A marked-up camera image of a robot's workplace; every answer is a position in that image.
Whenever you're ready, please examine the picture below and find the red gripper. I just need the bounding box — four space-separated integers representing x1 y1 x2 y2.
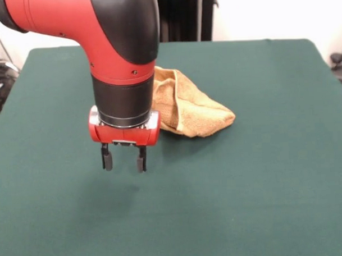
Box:
87 103 163 175

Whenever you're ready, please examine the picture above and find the dark green table cloth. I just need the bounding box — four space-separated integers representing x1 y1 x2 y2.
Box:
0 36 342 256

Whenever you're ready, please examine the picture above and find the tan terry towel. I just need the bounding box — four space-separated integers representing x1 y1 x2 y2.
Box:
151 63 237 140

